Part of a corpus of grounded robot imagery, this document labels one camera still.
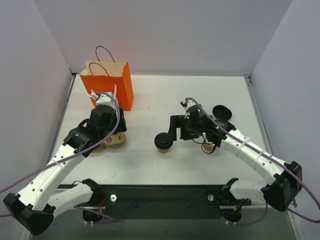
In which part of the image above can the brown pulp cup carrier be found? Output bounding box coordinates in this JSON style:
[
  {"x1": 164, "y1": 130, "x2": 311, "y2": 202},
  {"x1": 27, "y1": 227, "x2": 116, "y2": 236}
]
[{"x1": 93, "y1": 132, "x2": 126, "y2": 152}]

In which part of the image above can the orange paper bag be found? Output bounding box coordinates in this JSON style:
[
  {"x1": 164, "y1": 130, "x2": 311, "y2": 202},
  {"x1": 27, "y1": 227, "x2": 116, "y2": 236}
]
[{"x1": 80, "y1": 45, "x2": 134, "y2": 111}]

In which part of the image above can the brown paper coffee cup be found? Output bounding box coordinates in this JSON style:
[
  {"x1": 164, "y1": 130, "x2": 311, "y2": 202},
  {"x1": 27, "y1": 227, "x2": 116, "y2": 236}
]
[{"x1": 157, "y1": 147, "x2": 171, "y2": 154}]

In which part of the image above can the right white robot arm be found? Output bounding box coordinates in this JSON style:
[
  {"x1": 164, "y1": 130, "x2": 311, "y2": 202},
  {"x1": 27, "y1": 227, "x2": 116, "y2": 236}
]
[{"x1": 168, "y1": 105, "x2": 303, "y2": 212}]

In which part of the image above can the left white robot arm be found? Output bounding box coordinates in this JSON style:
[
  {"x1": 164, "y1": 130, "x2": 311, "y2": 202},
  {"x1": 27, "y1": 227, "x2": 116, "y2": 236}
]
[{"x1": 3, "y1": 105, "x2": 127, "y2": 236}]

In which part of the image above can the white cylindrical straw holder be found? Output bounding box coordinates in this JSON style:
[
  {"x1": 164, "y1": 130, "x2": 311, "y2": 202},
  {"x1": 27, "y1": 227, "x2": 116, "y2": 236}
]
[{"x1": 98, "y1": 91, "x2": 117, "y2": 101}]

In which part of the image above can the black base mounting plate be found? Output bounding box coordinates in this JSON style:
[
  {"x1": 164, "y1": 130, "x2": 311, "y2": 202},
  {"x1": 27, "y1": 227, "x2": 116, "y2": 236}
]
[{"x1": 101, "y1": 184, "x2": 251, "y2": 220}]

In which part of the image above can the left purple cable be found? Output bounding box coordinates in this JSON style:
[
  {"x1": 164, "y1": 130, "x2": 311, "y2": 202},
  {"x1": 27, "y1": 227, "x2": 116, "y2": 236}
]
[{"x1": 0, "y1": 91, "x2": 120, "y2": 223}]

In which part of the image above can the purple cable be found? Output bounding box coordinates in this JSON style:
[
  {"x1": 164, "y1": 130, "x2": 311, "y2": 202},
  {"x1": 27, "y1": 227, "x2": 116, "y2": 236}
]
[
  {"x1": 186, "y1": 97, "x2": 320, "y2": 224},
  {"x1": 0, "y1": 91, "x2": 120, "y2": 223}
]

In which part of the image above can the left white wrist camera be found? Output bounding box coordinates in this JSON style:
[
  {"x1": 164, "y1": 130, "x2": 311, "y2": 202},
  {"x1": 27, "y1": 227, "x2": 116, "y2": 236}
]
[{"x1": 91, "y1": 97, "x2": 113, "y2": 107}]

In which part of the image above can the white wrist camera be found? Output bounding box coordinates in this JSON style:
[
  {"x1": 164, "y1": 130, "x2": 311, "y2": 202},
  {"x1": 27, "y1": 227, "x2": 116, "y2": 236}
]
[
  {"x1": 179, "y1": 98, "x2": 195, "y2": 110},
  {"x1": 91, "y1": 97, "x2": 113, "y2": 107}
]

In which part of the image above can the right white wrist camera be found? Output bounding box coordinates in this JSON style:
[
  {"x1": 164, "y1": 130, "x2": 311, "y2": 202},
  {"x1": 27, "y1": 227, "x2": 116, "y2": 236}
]
[{"x1": 179, "y1": 98, "x2": 195, "y2": 110}]

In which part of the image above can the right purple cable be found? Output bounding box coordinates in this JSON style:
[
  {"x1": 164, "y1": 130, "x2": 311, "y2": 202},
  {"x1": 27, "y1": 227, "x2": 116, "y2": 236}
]
[{"x1": 186, "y1": 97, "x2": 320, "y2": 224}]

